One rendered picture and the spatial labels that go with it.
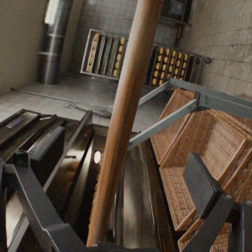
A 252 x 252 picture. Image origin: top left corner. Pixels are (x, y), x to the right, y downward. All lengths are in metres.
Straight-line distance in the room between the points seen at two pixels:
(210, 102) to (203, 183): 0.54
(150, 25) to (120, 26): 5.06
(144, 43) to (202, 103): 0.47
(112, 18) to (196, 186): 5.24
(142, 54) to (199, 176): 0.15
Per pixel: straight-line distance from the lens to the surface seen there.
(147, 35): 0.24
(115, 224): 0.39
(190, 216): 0.89
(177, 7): 4.85
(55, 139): 0.18
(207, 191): 0.17
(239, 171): 0.75
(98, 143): 1.93
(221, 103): 0.72
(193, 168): 0.20
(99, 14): 5.41
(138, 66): 0.24
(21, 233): 0.65
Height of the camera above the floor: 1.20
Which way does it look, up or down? 4 degrees down
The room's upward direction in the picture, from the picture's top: 78 degrees counter-clockwise
